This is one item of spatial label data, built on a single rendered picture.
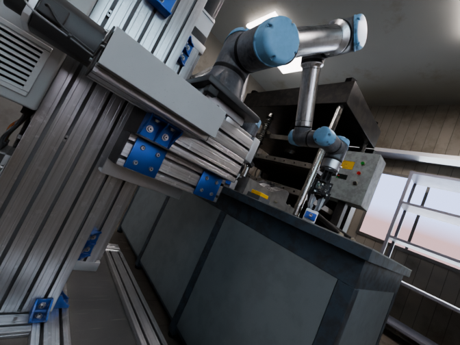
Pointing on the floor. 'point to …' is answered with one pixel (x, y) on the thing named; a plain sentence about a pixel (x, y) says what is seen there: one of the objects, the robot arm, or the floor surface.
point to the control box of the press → (355, 183)
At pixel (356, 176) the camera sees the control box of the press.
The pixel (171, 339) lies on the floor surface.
